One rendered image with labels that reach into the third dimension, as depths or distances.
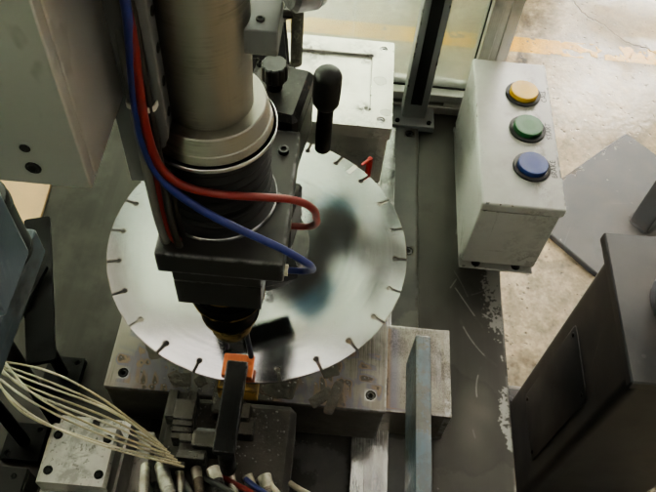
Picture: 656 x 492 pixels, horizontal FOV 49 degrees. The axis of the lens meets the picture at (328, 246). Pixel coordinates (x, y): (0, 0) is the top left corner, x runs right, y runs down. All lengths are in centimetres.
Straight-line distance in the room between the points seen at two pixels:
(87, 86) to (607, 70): 245
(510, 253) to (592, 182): 125
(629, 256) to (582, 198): 107
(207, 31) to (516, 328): 164
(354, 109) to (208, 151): 64
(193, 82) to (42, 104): 9
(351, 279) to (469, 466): 29
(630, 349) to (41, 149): 88
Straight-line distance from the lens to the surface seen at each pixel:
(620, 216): 223
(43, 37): 29
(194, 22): 35
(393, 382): 88
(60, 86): 31
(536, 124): 105
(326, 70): 50
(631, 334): 109
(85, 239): 109
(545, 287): 202
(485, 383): 98
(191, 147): 40
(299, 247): 79
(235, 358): 72
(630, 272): 115
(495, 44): 117
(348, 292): 78
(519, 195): 97
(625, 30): 290
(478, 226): 99
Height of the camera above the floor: 161
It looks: 55 degrees down
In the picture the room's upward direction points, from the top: 6 degrees clockwise
